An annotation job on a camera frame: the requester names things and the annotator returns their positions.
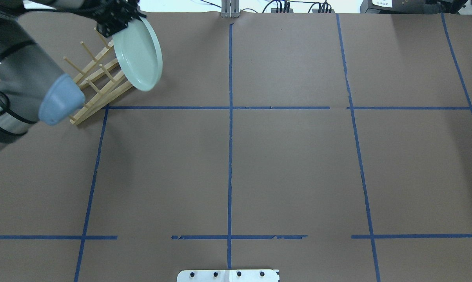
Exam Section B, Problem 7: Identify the long blue tape strip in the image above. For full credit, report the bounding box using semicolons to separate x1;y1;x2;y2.
73;104;109;282

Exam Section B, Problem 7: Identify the black cable bundle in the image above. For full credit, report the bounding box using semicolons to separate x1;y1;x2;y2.
262;0;335;14

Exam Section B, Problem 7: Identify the far right blue tape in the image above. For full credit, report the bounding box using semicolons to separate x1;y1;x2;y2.
440;12;472;116

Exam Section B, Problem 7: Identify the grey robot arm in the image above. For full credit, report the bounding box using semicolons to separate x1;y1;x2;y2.
0;0;85;151

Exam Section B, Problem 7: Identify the pale green plate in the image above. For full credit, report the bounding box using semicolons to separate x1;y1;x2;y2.
112;16;163;92

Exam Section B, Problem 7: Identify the right vertical blue tape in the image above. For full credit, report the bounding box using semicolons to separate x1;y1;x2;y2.
335;14;381;282

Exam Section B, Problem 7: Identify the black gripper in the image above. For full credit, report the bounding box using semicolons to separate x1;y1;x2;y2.
94;0;147;38

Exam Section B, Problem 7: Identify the aluminium post bracket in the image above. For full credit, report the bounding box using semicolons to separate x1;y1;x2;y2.
221;0;241;18

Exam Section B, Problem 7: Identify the vertical blue tape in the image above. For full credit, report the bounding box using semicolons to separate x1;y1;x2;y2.
335;14;381;282
227;23;234;269

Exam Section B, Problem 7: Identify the wooden dish rack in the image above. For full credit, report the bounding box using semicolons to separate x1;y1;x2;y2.
63;27;134;125

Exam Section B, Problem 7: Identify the black device with label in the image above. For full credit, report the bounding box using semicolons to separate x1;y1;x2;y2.
359;0;440;14

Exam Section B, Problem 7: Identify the centre vertical blue tape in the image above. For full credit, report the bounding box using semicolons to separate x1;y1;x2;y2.
227;23;234;269

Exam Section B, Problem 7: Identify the crossing blue tape strip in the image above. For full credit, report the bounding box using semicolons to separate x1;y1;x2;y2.
108;106;471;110

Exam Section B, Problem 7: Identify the metal mounting plate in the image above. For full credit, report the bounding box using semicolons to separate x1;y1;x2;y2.
176;269;280;282

